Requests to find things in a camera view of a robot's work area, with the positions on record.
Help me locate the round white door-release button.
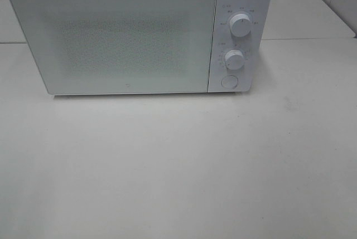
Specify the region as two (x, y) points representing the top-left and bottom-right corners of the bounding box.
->
(221, 75), (238, 89)

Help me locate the white timer knob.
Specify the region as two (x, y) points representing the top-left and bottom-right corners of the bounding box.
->
(224, 50), (245, 70)

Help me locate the white microwave door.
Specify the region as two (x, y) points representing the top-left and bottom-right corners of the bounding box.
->
(10, 0), (215, 95)

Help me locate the upper white power knob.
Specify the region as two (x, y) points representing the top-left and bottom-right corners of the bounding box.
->
(229, 12), (252, 37)

